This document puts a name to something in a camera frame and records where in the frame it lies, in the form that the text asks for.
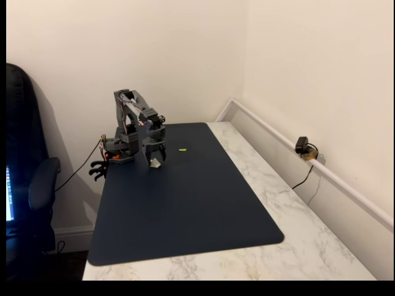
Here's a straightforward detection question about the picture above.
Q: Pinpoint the white wall rail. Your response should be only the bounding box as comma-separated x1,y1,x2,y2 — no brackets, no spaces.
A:
215,97,394,231

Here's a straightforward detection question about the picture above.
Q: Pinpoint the black webcam cable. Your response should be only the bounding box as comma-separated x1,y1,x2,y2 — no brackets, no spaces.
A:
291,143,318,190

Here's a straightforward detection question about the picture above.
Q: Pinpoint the dark blue desk mat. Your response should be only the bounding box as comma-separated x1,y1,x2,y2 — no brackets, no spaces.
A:
87,122,285,266

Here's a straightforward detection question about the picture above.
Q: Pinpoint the tan webcam mount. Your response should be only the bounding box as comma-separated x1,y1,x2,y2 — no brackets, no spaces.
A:
301,147,319,162

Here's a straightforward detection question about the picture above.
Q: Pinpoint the black office chair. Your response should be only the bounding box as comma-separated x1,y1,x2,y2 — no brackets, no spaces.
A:
6,63,62,281

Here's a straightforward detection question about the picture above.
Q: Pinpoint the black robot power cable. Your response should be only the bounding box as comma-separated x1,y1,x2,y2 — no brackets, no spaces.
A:
54,139,102,192

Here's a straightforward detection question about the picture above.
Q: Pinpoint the laptop screen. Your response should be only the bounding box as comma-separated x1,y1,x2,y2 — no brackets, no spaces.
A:
6,165,15,222

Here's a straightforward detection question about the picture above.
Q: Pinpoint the black and orange clamp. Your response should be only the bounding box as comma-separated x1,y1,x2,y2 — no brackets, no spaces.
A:
88,152,109,182

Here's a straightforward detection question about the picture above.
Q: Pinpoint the black cable on floor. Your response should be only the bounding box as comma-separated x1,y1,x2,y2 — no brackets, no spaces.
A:
41,240,66,256

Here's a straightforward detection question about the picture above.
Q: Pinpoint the white baseboard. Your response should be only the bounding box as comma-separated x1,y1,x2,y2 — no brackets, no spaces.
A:
54,225,95,254

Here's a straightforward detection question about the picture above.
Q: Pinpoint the black webcam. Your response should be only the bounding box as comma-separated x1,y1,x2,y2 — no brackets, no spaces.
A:
294,136,309,154

